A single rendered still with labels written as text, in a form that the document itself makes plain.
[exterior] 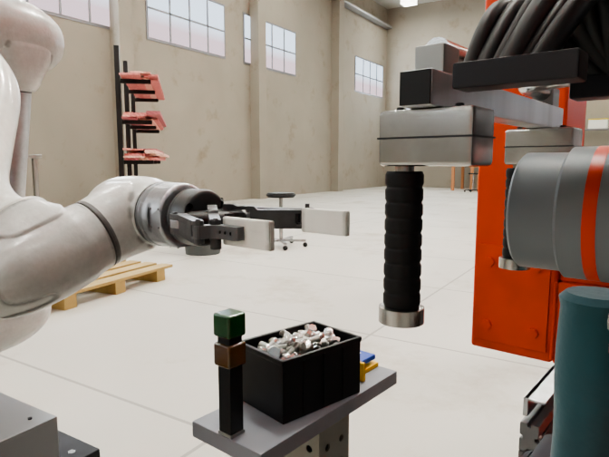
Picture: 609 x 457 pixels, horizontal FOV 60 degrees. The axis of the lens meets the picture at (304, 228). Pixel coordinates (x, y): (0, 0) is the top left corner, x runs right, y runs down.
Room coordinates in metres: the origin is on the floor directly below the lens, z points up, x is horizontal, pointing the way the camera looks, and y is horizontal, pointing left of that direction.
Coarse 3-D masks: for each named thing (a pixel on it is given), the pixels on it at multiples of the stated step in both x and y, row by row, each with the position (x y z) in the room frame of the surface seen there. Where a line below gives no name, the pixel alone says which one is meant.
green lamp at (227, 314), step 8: (216, 312) 0.83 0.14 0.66; (224, 312) 0.83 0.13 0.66; (232, 312) 0.83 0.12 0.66; (240, 312) 0.83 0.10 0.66; (216, 320) 0.82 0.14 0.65; (224, 320) 0.81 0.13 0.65; (232, 320) 0.81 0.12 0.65; (240, 320) 0.83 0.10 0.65; (216, 328) 0.82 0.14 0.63; (224, 328) 0.81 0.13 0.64; (232, 328) 0.81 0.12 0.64; (240, 328) 0.83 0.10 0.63; (224, 336) 0.81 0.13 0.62; (232, 336) 0.81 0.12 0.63
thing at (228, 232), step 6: (192, 228) 0.54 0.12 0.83; (198, 228) 0.54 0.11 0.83; (204, 228) 0.54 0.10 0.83; (210, 228) 0.54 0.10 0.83; (216, 228) 0.54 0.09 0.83; (222, 228) 0.54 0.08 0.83; (228, 228) 0.53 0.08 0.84; (234, 228) 0.53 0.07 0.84; (240, 228) 0.53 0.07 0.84; (198, 234) 0.54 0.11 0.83; (204, 234) 0.54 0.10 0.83; (210, 234) 0.54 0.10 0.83; (216, 234) 0.54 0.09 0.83; (222, 234) 0.54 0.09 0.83; (228, 234) 0.53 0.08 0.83; (234, 234) 0.53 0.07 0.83; (240, 234) 0.53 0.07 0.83; (234, 240) 0.53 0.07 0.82
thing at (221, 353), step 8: (216, 344) 0.83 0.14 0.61; (240, 344) 0.83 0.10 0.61; (216, 352) 0.83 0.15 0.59; (224, 352) 0.81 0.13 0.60; (232, 352) 0.81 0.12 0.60; (240, 352) 0.82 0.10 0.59; (216, 360) 0.83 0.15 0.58; (224, 360) 0.81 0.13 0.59; (232, 360) 0.81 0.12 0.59; (240, 360) 0.82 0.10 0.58; (232, 368) 0.81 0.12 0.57
